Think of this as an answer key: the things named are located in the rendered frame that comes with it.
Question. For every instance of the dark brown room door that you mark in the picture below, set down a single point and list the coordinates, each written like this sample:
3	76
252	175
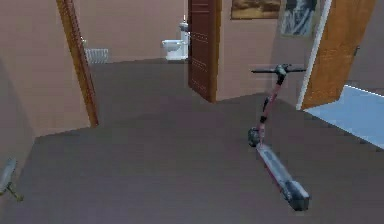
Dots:
200	46

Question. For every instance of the white toilet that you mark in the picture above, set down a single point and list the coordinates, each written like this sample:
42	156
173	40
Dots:
176	45

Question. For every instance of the red and grey kick scooter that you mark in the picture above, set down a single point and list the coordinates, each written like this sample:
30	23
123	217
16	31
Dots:
270	160

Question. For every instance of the white ribbed radiator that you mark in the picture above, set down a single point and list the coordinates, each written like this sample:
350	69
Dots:
97	55

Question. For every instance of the brown framed landscape picture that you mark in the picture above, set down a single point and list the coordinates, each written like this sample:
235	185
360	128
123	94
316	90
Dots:
256	8

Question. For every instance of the grey framed picture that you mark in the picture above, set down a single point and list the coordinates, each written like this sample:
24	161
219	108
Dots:
298	16

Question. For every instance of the orange wooden room door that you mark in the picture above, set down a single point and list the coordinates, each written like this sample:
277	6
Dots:
336	53

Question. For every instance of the grey flat board on leg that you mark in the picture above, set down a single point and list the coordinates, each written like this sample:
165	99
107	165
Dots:
6	176

